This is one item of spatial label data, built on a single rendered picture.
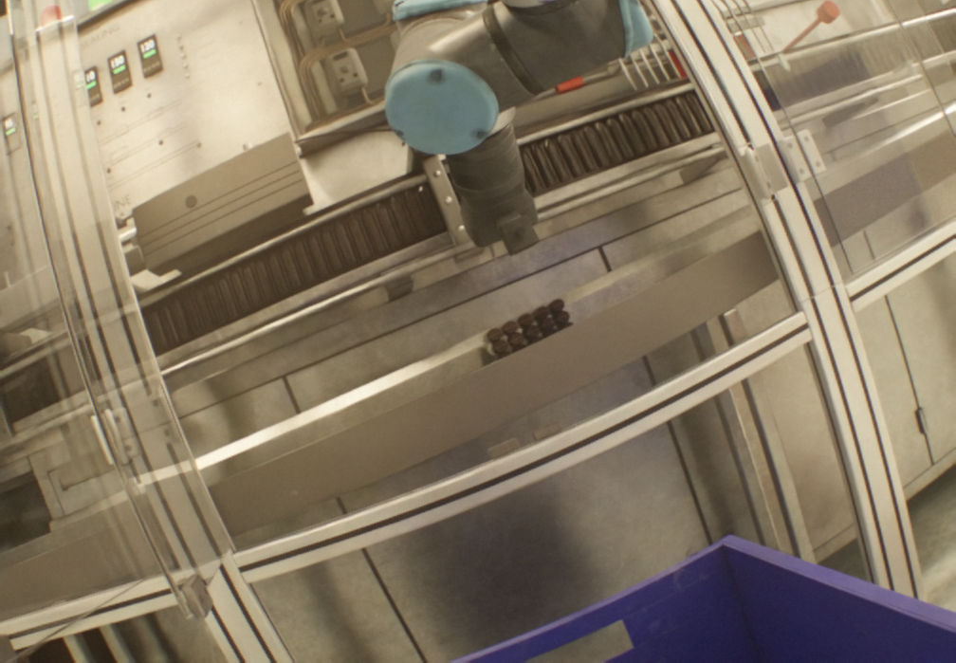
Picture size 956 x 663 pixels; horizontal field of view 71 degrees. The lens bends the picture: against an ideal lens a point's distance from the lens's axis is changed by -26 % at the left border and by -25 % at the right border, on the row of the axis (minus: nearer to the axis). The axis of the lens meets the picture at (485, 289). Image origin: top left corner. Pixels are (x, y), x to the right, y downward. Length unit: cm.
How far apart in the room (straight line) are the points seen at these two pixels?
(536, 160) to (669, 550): 64
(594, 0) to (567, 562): 91
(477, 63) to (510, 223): 27
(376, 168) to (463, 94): 82
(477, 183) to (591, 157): 38
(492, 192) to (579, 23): 30
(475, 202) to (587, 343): 23
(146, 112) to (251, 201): 58
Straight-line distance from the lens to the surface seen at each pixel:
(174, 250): 117
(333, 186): 147
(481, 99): 67
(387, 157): 148
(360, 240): 118
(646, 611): 82
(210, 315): 120
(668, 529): 134
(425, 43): 71
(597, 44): 66
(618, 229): 132
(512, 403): 101
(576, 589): 132
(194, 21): 173
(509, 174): 89
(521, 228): 89
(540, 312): 106
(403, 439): 100
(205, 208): 117
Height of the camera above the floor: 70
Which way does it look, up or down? 4 degrees up
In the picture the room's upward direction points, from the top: 23 degrees counter-clockwise
